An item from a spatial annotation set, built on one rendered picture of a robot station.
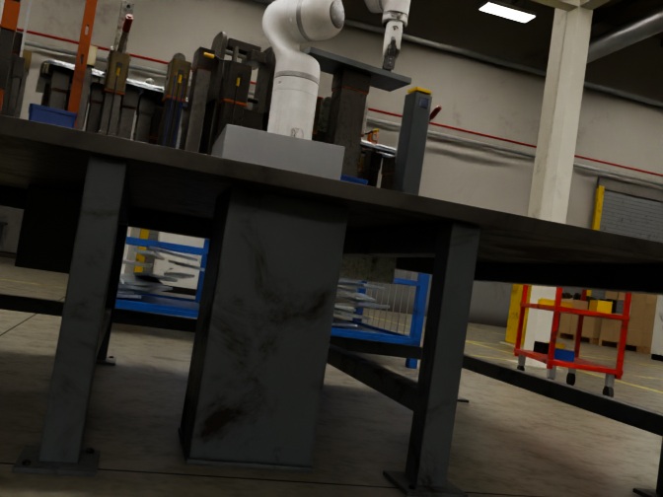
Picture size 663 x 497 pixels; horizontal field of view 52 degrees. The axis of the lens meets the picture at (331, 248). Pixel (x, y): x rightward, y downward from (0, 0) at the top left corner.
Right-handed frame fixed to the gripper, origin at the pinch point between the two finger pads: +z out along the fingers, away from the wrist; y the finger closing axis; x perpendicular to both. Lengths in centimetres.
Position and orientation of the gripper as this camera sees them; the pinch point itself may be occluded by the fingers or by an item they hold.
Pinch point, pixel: (387, 70)
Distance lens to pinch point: 231.5
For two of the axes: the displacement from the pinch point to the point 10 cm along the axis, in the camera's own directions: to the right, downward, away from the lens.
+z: -1.5, 9.9, -0.5
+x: -9.9, -1.5, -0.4
